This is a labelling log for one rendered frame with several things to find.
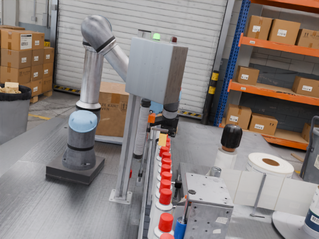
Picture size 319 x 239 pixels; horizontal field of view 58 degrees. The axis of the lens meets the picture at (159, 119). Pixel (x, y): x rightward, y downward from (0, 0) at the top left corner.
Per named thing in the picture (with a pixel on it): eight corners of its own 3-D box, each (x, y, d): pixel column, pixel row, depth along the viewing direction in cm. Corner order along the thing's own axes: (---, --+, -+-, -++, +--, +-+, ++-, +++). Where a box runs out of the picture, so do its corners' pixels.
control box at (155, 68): (163, 105, 92) (173, 44, 86) (124, 91, 101) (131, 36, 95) (179, 102, 100) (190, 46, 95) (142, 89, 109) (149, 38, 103)
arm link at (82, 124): (64, 146, 122) (66, 116, 118) (70, 134, 135) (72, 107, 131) (92, 150, 124) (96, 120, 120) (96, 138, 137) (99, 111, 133)
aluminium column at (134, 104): (125, 200, 118) (151, 31, 98) (114, 198, 118) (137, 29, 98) (126, 194, 122) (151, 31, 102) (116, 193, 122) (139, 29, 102)
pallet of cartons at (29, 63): (15, 112, 426) (17, 32, 393) (-39, 102, 431) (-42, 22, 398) (53, 96, 541) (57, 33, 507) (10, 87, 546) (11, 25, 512)
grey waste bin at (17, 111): (15, 150, 317) (16, 96, 299) (-21, 142, 321) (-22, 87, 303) (36, 137, 357) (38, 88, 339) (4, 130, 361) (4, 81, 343)
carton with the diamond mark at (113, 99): (130, 138, 178) (136, 96, 170) (90, 134, 173) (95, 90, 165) (126, 122, 206) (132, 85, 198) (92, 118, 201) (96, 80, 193)
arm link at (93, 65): (70, 134, 134) (82, 11, 117) (75, 124, 148) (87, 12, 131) (96, 138, 135) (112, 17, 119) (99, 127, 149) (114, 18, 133)
